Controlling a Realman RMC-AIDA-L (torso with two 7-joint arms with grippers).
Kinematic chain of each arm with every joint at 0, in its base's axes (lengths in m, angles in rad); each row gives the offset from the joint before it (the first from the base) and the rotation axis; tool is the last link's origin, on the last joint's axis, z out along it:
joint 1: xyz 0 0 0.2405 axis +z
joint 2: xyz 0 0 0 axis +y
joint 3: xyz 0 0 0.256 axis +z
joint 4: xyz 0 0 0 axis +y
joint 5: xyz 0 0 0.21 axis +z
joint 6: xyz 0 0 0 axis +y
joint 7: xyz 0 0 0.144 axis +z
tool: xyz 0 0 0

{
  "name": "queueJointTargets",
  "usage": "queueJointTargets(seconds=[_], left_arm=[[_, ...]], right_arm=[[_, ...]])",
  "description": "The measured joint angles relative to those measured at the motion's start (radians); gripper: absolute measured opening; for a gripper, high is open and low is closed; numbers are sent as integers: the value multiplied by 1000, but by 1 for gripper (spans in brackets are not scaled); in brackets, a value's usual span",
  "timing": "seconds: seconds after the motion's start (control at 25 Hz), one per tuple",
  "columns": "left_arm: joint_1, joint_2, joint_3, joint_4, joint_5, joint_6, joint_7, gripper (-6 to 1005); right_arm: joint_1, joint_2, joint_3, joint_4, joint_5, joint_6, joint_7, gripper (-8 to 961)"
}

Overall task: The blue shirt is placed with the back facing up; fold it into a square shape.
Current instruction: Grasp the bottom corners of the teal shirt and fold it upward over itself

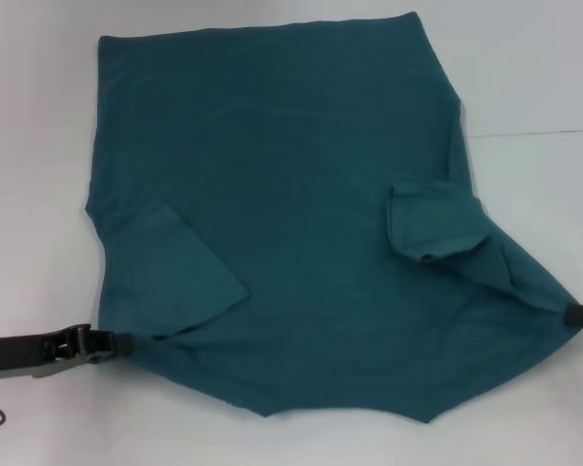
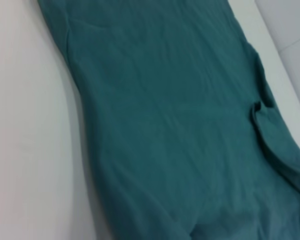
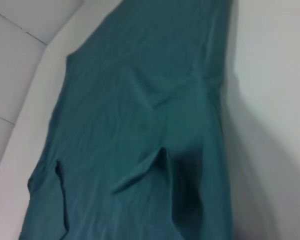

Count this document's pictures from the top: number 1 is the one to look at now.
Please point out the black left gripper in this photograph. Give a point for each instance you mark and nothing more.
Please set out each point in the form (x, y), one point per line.
(14, 347)

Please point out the blue-green t-shirt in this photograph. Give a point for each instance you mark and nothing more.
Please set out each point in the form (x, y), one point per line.
(282, 218)

